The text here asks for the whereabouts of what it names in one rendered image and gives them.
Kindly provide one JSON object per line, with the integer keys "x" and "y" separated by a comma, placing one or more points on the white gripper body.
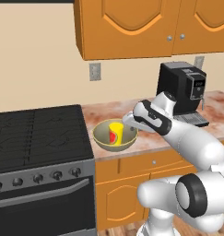
{"x": 132, "y": 121}

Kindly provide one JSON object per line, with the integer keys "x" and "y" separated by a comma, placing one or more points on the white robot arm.
{"x": 193, "y": 153}

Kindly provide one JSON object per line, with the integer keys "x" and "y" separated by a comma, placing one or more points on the yellow and red cup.
{"x": 115, "y": 132}

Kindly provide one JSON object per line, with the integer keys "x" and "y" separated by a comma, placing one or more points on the orange drawer front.
{"x": 147, "y": 162}

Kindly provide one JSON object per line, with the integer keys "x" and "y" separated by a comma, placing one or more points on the grey round drawer knob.
{"x": 154, "y": 162}

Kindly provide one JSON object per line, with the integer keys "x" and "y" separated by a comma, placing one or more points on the black coffee machine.
{"x": 182, "y": 89}

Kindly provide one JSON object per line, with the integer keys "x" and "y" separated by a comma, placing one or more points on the orange base cupboard door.
{"x": 121, "y": 202}

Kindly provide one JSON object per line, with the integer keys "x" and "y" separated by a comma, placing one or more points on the grey round cupboard knob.
{"x": 169, "y": 38}
{"x": 182, "y": 36}

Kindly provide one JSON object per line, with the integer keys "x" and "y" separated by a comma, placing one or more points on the black stove with oven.
{"x": 39, "y": 166}

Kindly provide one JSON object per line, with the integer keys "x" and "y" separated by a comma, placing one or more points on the grey wall socket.
{"x": 95, "y": 71}
{"x": 198, "y": 62}

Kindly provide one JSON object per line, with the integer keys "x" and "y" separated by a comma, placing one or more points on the orange wall cupboard door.
{"x": 128, "y": 26}
{"x": 205, "y": 24}

